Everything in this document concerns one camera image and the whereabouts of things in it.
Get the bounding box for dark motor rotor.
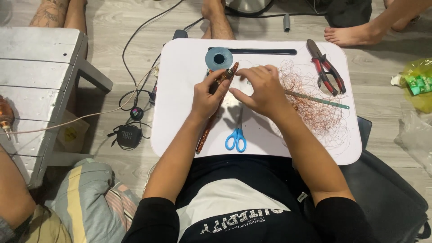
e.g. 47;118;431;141
209;68;236;95

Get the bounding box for red and black pliers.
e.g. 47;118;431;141
306;39;347;97

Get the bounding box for person's right hand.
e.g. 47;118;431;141
229;65;288;119

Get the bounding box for black power strip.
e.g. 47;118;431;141
149;80;158;104

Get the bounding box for brown paper bag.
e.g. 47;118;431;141
55;109;90;153

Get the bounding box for copper-wound motor armature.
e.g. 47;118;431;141
0;95;16;141

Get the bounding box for long black cable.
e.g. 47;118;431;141
121;0;185;112

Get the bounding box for tangled copper wire heap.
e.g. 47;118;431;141
276;59;352;150

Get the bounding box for white lap table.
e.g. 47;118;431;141
150;38;362;166

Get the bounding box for small black speaker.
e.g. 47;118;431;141
116;125;142;149

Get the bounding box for yellow plastic bag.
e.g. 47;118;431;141
391;58;432;114

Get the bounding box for green hacksaw blade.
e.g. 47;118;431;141
285;89;350;110

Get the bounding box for long copper wire bundle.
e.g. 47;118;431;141
195;61;240;155

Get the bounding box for green packet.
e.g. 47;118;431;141
404;74;432;96

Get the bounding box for person's black white shirt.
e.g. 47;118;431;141
121;153;379;243

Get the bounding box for person's bare leg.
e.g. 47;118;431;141
201;0;236;40

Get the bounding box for metal fan base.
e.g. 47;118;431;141
225;0;275;16

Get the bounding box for clear plastic bag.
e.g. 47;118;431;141
394;110;432;177

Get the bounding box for black cloth item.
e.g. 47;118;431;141
325;0;372;28

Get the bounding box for black bag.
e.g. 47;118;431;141
303;116;432;243

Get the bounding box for white wooden bench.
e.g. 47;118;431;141
0;27;114;189

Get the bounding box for beige cable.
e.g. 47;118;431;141
0;65;160;136

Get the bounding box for striped grey yellow blanket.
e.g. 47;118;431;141
43;158;142;243

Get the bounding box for blue-handled scissors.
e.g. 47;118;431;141
225;105;247;153

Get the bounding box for blue-grey wire spool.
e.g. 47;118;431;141
205;47;234;72

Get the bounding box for person's left hand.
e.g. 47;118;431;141
191;69;233;117

